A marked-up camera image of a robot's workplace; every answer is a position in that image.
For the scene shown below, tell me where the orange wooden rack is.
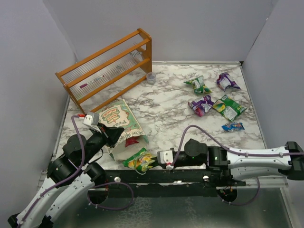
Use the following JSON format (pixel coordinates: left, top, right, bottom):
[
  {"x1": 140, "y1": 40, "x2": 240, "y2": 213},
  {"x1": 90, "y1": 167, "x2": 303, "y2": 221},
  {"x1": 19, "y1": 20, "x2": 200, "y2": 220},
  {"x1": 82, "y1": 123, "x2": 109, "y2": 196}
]
[{"x1": 56, "y1": 28, "x2": 152, "y2": 114}]

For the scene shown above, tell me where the green chips packet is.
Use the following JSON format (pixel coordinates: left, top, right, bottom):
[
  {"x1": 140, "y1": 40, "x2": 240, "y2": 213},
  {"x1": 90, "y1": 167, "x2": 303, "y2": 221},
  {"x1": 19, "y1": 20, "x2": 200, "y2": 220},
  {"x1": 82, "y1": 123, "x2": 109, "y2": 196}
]
[{"x1": 212, "y1": 95, "x2": 247, "y2": 122}]

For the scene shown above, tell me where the purple snack packet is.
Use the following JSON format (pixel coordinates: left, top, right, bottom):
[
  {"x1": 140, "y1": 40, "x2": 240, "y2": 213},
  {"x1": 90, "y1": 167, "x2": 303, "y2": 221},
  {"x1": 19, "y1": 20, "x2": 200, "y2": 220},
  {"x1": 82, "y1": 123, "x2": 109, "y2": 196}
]
[
  {"x1": 216, "y1": 72, "x2": 241, "y2": 92},
  {"x1": 188, "y1": 95, "x2": 214, "y2": 117}
]

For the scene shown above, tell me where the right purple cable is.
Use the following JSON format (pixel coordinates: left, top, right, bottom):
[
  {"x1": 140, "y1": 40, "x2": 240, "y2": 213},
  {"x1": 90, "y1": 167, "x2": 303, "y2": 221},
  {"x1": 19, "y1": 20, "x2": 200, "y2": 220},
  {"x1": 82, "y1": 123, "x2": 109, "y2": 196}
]
[{"x1": 170, "y1": 124, "x2": 304, "y2": 206}]

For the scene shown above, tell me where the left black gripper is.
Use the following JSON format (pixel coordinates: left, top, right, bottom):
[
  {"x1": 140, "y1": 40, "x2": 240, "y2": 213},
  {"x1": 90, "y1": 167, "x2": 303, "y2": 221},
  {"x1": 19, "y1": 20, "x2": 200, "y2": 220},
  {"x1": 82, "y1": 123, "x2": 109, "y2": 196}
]
[{"x1": 81, "y1": 122, "x2": 124, "y2": 165}]

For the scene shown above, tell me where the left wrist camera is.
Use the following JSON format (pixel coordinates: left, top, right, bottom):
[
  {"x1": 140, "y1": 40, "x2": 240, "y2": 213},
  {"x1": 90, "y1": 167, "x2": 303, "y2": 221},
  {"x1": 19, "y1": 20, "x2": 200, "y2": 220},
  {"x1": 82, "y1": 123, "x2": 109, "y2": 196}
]
[{"x1": 78, "y1": 112, "x2": 101, "y2": 132}]

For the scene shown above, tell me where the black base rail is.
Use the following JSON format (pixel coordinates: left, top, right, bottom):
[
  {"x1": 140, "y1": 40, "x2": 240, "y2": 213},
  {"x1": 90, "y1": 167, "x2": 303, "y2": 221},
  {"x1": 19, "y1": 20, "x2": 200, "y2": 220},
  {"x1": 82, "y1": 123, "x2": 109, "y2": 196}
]
[{"x1": 85, "y1": 162, "x2": 246, "y2": 199}]

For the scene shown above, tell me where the purple cable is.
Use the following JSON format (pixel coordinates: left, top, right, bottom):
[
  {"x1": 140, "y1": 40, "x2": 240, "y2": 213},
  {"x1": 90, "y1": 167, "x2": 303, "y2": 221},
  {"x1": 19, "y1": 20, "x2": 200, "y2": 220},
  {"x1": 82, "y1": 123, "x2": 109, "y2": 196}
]
[
  {"x1": 170, "y1": 124, "x2": 304, "y2": 206},
  {"x1": 15, "y1": 114, "x2": 86, "y2": 228}
]

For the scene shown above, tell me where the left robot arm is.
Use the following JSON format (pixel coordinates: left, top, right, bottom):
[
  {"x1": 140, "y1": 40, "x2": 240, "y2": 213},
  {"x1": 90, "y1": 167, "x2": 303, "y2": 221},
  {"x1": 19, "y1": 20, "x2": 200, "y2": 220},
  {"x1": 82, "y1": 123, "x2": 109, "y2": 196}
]
[{"x1": 8, "y1": 124, "x2": 124, "y2": 228}]

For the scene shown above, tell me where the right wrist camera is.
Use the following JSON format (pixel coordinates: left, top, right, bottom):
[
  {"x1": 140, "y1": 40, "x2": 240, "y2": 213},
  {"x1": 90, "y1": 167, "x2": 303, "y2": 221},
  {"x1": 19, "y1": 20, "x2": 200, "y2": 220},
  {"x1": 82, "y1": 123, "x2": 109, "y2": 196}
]
[{"x1": 157, "y1": 148, "x2": 174, "y2": 170}]

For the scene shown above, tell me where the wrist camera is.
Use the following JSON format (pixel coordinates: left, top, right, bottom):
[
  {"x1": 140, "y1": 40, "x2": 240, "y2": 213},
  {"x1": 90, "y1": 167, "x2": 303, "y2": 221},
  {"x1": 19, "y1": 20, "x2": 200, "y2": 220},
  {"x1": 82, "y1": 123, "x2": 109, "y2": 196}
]
[
  {"x1": 78, "y1": 112, "x2": 101, "y2": 132},
  {"x1": 157, "y1": 148, "x2": 174, "y2": 170}
]

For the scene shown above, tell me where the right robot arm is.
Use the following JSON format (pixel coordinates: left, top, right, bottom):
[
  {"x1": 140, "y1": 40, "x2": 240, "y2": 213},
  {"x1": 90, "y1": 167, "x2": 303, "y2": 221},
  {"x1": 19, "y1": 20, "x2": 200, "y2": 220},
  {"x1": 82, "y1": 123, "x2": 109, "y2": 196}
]
[{"x1": 155, "y1": 139, "x2": 304, "y2": 186}]

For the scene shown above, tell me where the green paper bag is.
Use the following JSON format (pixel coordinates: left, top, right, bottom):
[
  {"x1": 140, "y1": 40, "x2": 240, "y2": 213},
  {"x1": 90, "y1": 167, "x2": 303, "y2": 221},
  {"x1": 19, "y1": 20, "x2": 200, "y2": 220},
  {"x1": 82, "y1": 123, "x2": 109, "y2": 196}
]
[{"x1": 96, "y1": 98, "x2": 150, "y2": 164}]

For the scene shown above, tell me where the small clear plastic cup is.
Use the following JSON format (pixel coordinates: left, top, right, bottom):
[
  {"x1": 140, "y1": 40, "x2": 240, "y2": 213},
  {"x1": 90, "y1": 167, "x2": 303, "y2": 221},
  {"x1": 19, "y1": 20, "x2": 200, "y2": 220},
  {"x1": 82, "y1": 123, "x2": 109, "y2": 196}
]
[{"x1": 146, "y1": 72, "x2": 156, "y2": 85}]

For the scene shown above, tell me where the grey clip on rack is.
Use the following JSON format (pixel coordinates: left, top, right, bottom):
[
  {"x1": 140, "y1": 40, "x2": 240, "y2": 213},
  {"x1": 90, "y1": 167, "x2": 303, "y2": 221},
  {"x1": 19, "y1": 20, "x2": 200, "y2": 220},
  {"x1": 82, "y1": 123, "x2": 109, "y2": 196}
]
[{"x1": 130, "y1": 50, "x2": 142, "y2": 58}]

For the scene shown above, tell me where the red snack packet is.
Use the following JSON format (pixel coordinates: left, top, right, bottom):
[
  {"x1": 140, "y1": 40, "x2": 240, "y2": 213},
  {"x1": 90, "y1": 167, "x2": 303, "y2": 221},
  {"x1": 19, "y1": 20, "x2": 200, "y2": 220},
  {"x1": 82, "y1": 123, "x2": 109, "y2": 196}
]
[{"x1": 125, "y1": 136, "x2": 139, "y2": 147}]

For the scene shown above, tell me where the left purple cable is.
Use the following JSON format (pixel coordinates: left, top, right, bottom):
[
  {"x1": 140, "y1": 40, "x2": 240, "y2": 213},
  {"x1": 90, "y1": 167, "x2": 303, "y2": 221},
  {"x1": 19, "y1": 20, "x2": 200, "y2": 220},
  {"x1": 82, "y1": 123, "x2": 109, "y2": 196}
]
[{"x1": 15, "y1": 114, "x2": 86, "y2": 228}]

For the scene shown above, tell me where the blue candy packet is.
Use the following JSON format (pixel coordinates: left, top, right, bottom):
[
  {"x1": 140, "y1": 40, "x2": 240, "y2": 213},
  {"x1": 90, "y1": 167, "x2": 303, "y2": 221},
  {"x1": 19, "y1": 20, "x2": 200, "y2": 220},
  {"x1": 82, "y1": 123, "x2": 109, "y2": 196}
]
[{"x1": 222, "y1": 122, "x2": 245, "y2": 132}]

